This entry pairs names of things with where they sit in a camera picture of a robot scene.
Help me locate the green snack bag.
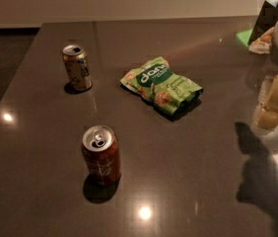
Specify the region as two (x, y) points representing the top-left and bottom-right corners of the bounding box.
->
(120, 56), (203, 117)

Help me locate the red coke can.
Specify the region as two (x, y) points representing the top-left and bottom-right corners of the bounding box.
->
(81, 125), (121, 187)

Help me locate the gold silver soda can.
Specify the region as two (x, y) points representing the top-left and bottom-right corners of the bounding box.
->
(62, 44), (93, 92)

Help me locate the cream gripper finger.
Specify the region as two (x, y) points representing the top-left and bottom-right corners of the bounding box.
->
(253, 74), (278, 130)

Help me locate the crumpled snack wrapper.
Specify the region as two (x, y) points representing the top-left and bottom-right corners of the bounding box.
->
(248, 28), (274, 54)

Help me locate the black box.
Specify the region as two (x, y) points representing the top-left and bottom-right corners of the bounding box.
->
(247, 0), (278, 44)

